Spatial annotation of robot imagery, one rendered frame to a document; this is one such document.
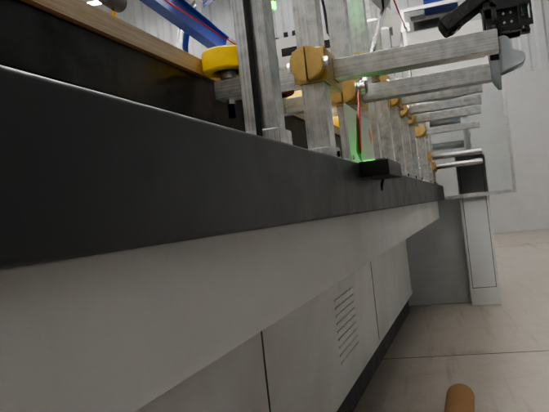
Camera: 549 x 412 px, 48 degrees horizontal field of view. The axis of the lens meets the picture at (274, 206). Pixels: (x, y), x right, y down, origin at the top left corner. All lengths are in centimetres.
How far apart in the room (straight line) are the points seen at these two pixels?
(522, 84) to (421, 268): 673
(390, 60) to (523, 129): 927
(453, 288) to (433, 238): 32
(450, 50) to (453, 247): 294
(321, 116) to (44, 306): 65
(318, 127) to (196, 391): 42
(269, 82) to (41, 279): 40
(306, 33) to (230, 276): 49
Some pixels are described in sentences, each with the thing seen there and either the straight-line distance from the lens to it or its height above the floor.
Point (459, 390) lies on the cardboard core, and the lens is 191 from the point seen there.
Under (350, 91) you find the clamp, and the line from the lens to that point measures 114.
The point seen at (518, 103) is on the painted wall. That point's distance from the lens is 1023.
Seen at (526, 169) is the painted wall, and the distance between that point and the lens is 1015.
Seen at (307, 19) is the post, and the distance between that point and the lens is 95.
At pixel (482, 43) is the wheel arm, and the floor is 84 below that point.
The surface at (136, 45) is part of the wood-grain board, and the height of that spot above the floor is 87.
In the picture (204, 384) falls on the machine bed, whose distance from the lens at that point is 95.
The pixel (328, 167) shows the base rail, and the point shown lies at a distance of 77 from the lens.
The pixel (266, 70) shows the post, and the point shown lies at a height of 78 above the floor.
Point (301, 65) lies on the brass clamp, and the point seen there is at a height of 84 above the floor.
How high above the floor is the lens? 63
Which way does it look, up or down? 1 degrees up
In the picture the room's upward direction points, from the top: 6 degrees counter-clockwise
